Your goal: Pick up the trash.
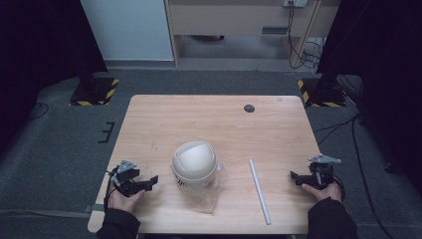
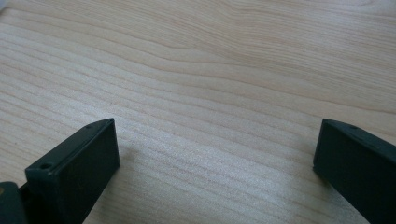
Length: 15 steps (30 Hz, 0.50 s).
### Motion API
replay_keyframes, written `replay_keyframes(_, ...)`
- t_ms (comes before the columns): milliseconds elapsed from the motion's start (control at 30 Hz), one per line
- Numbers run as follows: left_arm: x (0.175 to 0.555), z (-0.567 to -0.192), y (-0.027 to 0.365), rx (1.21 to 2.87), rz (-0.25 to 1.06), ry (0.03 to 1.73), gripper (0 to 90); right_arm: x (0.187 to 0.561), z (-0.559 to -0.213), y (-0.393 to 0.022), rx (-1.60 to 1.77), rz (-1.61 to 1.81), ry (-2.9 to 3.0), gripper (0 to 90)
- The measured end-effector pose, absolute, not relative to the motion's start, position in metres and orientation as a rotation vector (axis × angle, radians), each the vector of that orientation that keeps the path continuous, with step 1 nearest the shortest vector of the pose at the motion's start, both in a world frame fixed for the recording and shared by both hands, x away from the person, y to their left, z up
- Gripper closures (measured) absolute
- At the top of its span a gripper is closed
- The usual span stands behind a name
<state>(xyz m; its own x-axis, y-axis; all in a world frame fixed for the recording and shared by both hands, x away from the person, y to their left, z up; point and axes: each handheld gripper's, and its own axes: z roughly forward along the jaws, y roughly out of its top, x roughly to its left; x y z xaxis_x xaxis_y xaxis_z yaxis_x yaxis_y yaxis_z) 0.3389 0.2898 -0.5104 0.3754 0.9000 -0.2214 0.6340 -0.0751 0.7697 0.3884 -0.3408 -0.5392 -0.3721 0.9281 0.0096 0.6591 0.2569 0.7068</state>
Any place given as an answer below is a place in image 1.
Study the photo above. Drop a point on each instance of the black round table grommet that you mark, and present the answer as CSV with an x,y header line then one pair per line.
x,y
249,108

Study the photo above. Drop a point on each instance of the black curtain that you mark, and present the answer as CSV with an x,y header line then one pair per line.
x,y
381,73
43,56

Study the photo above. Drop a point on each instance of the white thin tube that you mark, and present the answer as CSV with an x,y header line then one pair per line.
x,y
259,191

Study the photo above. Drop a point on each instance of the clear plastic bag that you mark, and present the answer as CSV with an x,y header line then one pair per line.
x,y
209,195

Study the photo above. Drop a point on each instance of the striped-edge black stand base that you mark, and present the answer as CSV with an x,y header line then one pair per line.
x,y
95,91
322,93

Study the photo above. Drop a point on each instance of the white bowl-shaped lid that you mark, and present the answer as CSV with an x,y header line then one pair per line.
x,y
194,164

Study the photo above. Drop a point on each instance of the person's right hand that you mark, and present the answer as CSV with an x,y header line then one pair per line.
x,y
324,192

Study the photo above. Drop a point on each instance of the grey power strip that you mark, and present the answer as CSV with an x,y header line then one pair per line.
x,y
294,2

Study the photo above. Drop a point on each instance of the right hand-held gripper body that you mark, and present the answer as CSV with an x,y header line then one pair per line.
x,y
321,172

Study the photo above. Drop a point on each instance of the person's left hand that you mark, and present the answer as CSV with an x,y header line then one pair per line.
x,y
123,200

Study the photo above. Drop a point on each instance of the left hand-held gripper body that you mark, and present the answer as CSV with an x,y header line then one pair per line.
x,y
127,175

